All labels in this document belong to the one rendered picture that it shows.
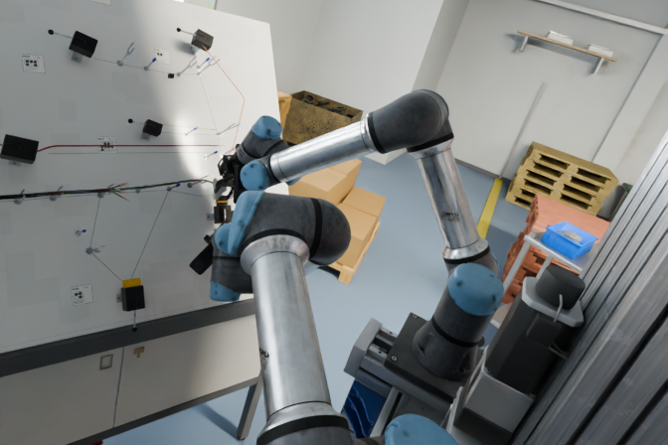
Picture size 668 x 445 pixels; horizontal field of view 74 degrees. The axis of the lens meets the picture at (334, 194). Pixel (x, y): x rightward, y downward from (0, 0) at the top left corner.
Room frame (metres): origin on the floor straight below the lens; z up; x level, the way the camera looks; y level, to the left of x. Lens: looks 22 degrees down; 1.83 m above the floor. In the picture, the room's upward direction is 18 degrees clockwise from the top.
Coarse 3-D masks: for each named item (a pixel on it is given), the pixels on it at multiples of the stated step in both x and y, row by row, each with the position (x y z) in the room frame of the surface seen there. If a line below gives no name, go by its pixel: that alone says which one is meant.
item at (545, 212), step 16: (544, 208) 3.61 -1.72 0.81; (560, 208) 3.76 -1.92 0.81; (528, 224) 3.61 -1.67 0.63; (544, 224) 3.27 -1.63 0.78; (576, 224) 3.42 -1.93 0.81; (592, 224) 3.57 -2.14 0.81; (608, 224) 3.72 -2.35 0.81; (512, 256) 3.61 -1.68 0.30; (528, 256) 3.29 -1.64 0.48; (544, 256) 3.25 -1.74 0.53; (528, 272) 3.44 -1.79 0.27; (576, 272) 3.16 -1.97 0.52; (512, 288) 3.26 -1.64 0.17
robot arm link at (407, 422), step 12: (396, 420) 0.42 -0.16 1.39; (408, 420) 0.42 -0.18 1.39; (420, 420) 0.43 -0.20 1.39; (396, 432) 0.40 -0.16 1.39; (408, 432) 0.41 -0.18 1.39; (420, 432) 0.41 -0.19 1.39; (432, 432) 0.42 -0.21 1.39; (444, 432) 0.43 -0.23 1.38; (372, 444) 0.39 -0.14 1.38; (384, 444) 0.39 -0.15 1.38; (396, 444) 0.38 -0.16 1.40; (408, 444) 0.39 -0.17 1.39; (420, 444) 0.40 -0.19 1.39; (432, 444) 0.40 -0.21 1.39; (444, 444) 0.41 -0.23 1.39; (456, 444) 0.42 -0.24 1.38
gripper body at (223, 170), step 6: (228, 156) 1.24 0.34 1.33; (234, 156) 1.18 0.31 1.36; (228, 162) 1.22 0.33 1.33; (234, 162) 1.22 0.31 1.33; (240, 162) 1.17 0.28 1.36; (222, 168) 1.23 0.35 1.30; (228, 168) 1.20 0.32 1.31; (234, 168) 1.21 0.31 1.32; (222, 174) 1.22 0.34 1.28; (228, 174) 1.19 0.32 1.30; (234, 174) 1.19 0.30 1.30; (228, 180) 1.18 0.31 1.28; (234, 180) 1.19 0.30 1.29; (228, 186) 1.20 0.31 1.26
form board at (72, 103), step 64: (0, 0) 1.15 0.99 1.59; (64, 0) 1.27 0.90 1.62; (128, 0) 1.41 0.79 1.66; (0, 64) 1.07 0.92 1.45; (64, 64) 1.18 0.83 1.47; (128, 64) 1.32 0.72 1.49; (192, 64) 1.47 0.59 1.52; (256, 64) 1.67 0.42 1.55; (0, 128) 1.00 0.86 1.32; (64, 128) 1.10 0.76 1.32; (128, 128) 1.22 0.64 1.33; (192, 128) 1.36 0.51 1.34; (0, 192) 0.92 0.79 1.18; (128, 192) 1.13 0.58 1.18; (192, 192) 1.26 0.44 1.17; (0, 256) 0.85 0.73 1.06; (64, 256) 0.94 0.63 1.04; (128, 256) 1.04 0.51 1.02; (192, 256) 1.16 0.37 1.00; (0, 320) 0.78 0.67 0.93; (64, 320) 0.86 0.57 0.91; (128, 320) 0.96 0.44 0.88
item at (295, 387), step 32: (256, 192) 0.69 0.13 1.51; (256, 224) 0.63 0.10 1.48; (288, 224) 0.65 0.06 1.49; (320, 224) 0.69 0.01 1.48; (256, 256) 0.60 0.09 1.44; (288, 256) 0.60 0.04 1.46; (256, 288) 0.55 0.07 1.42; (288, 288) 0.54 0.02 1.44; (256, 320) 0.52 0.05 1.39; (288, 320) 0.50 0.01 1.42; (288, 352) 0.46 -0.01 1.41; (320, 352) 0.49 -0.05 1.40; (288, 384) 0.42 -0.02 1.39; (320, 384) 0.43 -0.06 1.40; (288, 416) 0.38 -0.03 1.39; (320, 416) 0.38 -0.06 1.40
